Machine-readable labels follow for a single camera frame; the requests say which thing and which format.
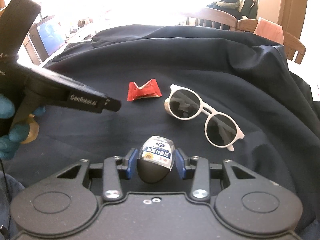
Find wooden chair with towel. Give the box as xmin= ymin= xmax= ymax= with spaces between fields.
xmin=253 ymin=17 xmax=307 ymax=64

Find blue gloved left hand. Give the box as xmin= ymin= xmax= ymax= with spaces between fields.
xmin=1 ymin=94 xmax=46 ymax=160

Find red candy wrapper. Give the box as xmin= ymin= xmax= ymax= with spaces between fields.
xmin=127 ymin=79 xmax=162 ymax=101

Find dark navy table cloth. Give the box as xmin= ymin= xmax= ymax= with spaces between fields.
xmin=1 ymin=25 xmax=319 ymax=239

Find blue screen television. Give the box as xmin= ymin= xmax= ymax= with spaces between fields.
xmin=29 ymin=16 xmax=66 ymax=62

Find pink towel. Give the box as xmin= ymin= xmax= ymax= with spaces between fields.
xmin=254 ymin=17 xmax=284 ymax=45

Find dark jacket pile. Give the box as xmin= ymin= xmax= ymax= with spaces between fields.
xmin=207 ymin=0 xmax=258 ymax=20

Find white round sunglasses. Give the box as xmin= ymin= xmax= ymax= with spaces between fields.
xmin=164 ymin=84 xmax=245 ymax=152

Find wooden dining chair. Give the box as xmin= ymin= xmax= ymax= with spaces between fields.
xmin=186 ymin=7 xmax=258 ymax=33

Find small labelled clear bottle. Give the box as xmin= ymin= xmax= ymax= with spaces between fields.
xmin=137 ymin=135 xmax=175 ymax=184

